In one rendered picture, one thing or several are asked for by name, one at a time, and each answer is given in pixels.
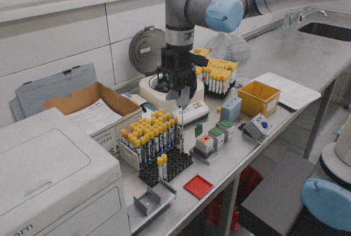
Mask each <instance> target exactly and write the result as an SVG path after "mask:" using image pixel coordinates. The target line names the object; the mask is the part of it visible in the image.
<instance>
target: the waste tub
mask: <svg viewBox="0 0 351 236"><path fill-rule="evenodd" d="M281 91H282V90H279V89H277V88H274V87H272V86H268V85H267V84H265V83H262V82H259V81H257V80H254V81H252V82H250V83H248V84H246V85H244V86H243V87H242V88H240V89H238V94H237V97H238V98H241V99H242V100H241V108H240V112H242V113H244V114H246V115H249V116H251V117H253V118H254V117H256V116H257V115H258V114H259V113H261V114H262V115H263V116H264V117H267V116H269V115H270V114H272V113H273V112H274V111H276V110H277V107H278V102H279V98H280V93H281Z"/></svg>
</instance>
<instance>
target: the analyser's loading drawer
mask: <svg viewBox="0 0 351 236"><path fill-rule="evenodd" d="M146 190H147V192H145V193H144V194H143V195H142V196H140V197H139V198H136V197H134V196H133V200H134V203H132V204H131V205H130V206H129V207H127V213H128V214H129V224H130V229H131V234H132V233H133V232H135V231H136V230H137V229H138V228H140V227H141V226H142V225H143V224H144V223H145V222H147V221H148V220H149V219H150V218H151V217H152V216H153V215H154V214H155V213H157V212H158V211H160V210H161V209H162V208H163V207H164V206H166V205H167V204H168V203H169V202H170V201H171V200H172V199H174V200H176V199H177V190H176V189H175V188H174V187H173V186H171V185H170V184H169V183H168V182H166V181H165V180H164V179H163V178H161V177H160V178H159V183H158V184H157V185H155V186H154V187H153V188H152V189H151V188H150V187H148V186H147V187H146ZM147 203H149V205H148V206H147Z"/></svg>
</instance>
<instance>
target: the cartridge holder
mask: <svg viewBox="0 0 351 236"><path fill-rule="evenodd" d="M214 150H215V147H213V148H212V149H211V150H209V151H208V152H207V153H205V152H203V151H201V150H200V149H198V148H196V146H193V147H192V148H191V149H190V150H189V153H190V154H193V156H195V157H197V158H199V159H200V160H202V161H204V162H205V163H207V164H209V165H210V164H211V163H212V162H214V160H215V159H217V158H218V157H219V154H218V153H216V152H215V151H214Z"/></svg>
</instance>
